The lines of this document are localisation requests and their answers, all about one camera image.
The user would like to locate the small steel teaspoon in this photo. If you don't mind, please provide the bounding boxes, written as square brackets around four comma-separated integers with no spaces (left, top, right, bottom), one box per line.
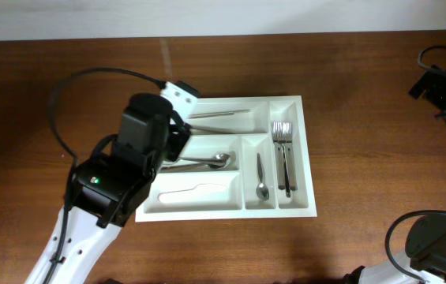
[256,153,270,201]

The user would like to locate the steel tongs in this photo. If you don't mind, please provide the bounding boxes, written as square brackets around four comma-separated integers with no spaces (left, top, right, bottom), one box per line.
[187,110,255,134]

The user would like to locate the left black cable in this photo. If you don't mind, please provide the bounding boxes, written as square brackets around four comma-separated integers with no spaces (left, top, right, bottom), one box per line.
[40,66,168,284]

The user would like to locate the white cutlery tray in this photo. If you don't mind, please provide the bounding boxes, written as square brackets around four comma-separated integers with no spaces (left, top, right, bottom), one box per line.
[135,95,317,222]

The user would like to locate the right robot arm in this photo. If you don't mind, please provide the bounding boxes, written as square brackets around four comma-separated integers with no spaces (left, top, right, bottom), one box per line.
[343,66,446,283]

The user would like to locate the steel fork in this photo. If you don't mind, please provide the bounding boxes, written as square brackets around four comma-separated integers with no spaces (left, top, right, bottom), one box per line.
[272,121,286,190]
[282,121,298,191]

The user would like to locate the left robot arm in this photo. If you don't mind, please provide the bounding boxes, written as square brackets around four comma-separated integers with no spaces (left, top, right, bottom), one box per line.
[27,81,201,283]

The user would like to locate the large steel spoon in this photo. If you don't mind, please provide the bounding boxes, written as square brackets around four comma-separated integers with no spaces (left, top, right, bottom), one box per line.
[160,153,231,172]
[180,155,230,166]

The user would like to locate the black cable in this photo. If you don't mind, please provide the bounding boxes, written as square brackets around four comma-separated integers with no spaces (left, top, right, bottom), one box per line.
[384,44,446,284]
[40,66,168,284]

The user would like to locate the right black cable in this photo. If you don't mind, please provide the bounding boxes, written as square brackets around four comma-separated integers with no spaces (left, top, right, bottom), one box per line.
[384,44,446,284]

